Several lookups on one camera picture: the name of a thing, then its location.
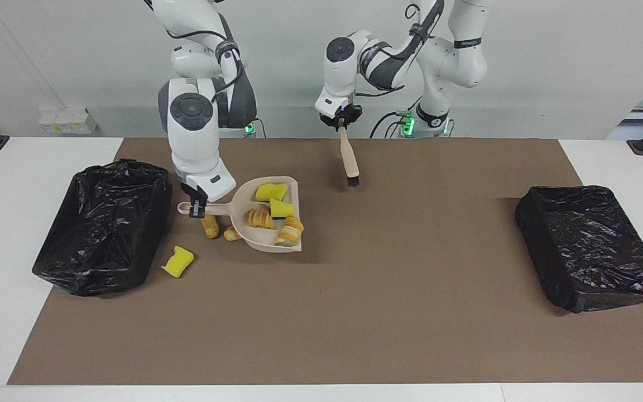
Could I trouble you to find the beige hand brush black bristles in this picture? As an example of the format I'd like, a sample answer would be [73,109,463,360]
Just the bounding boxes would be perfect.
[339,126,361,188]

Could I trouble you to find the yellow sponge piece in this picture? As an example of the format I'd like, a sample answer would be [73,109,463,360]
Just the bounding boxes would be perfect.
[269,198,296,219]
[161,246,195,279]
[255,183,290,202]

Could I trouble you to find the beige plastic dustpan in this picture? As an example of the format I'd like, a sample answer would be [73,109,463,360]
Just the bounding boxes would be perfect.
[177,176,304,253]

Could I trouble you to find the pale striped bread piece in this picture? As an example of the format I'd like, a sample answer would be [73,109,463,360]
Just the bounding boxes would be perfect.
[275,216,305,247]

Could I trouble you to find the crumpled black bag lined bin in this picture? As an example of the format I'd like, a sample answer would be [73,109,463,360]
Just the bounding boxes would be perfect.
[32,159,173,297]

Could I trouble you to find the boxy black bag lined bin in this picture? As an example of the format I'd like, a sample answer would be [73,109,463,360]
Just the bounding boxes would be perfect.
[515,185,643,314]

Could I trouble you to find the brown table mat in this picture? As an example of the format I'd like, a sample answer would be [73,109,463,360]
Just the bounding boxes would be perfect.
[7,138,643,386]

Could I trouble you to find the black base cable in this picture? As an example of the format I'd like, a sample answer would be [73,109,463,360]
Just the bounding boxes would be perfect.
[370,111,411,138]

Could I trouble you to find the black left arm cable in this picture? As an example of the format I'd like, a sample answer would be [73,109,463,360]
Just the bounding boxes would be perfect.
[355,3,445,98]

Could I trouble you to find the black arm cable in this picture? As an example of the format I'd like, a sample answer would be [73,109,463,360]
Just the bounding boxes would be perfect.
[144,0,244,95]
[355,3,445,98]

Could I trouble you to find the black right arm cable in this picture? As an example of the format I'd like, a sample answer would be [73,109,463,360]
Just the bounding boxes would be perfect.
[144,0,244,95]

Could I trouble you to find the white wall socket box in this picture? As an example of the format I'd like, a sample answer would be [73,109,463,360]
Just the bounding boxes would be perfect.
[38,107,99,135]

